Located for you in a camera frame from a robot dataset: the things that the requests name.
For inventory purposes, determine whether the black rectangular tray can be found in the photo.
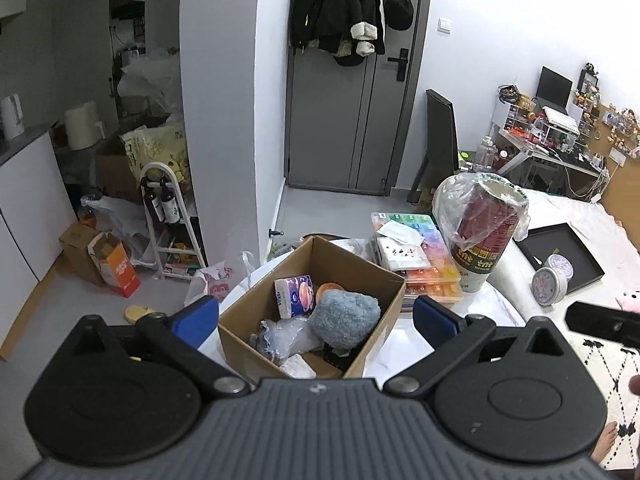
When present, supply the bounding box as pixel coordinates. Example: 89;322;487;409
515;222;604;294

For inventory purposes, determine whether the white wire rack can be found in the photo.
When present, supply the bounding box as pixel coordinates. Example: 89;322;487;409
140;162;206;281

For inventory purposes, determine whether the person's right hand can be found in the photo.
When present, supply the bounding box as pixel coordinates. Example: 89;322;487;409
628;375;640;396

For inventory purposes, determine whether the orange carton on floor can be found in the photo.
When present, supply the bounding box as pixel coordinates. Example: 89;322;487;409
87;232;141;298

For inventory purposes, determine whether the white kettle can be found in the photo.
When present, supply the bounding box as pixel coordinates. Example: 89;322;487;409
1;93;25;140

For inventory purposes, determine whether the black white patterned pillow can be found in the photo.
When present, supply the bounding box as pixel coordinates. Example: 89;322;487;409
570;334;639;470

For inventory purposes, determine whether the black laptop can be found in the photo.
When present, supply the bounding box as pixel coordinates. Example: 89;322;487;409
534;66;573;115

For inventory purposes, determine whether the white plastic bag on floor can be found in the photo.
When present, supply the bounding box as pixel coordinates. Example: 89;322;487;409
183;250;259;307

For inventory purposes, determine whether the brown cardboard box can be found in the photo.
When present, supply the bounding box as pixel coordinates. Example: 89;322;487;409
218;236;406;382

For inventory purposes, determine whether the white card packet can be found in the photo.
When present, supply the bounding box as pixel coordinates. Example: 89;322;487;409
376;236;431;272

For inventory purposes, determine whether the white bed blanket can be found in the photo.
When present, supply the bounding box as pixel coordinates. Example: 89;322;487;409
489;186;640;340

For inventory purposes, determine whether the black jacket on door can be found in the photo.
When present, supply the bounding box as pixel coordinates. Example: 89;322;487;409
290;0;386;66

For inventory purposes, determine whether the pink plush toy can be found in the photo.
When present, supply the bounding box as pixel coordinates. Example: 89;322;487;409
616;289;640;313

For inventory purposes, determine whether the hamburger plush toy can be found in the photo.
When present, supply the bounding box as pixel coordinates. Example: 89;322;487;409
316;283;345;306

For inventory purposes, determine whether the red paper bucket with bag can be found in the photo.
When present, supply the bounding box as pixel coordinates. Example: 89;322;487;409
432;172;529;292

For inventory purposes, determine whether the clear plastic bottle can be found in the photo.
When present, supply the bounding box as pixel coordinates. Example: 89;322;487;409
473;136;497;172

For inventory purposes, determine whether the black folding chair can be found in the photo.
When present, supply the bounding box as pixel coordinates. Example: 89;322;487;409
408;89;459;205

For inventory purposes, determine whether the black cap on door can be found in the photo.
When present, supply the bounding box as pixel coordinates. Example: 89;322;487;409
384;0;414;32

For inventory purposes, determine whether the clear plastic bag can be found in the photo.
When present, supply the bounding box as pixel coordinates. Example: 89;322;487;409
250;316;323;365

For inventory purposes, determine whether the yellow slipper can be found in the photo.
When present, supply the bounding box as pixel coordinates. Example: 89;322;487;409
124;304;155;324

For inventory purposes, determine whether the white cloth roll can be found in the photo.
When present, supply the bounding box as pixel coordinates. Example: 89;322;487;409
279;354;317;379

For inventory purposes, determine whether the grey fluffy plush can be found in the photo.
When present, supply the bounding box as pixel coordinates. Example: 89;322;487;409
308;290;381;350

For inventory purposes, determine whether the grey door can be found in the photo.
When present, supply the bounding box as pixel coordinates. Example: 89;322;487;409
285;0;430;195

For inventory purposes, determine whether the cream air fryer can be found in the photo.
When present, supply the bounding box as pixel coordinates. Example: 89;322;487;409
64;101;106;151

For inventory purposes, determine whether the blue tissue pack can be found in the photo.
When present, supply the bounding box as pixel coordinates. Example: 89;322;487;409
273;275;316;320

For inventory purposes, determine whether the yellow printed bag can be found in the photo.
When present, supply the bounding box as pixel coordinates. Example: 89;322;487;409
119;122;191;188

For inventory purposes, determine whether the white wall switch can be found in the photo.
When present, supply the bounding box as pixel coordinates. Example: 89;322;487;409
437;18;451;35

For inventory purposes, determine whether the white desk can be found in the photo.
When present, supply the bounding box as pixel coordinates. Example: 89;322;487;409
495;127;611;202

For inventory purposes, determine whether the round white tin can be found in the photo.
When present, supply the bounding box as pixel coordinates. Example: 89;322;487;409
530;254;574;307

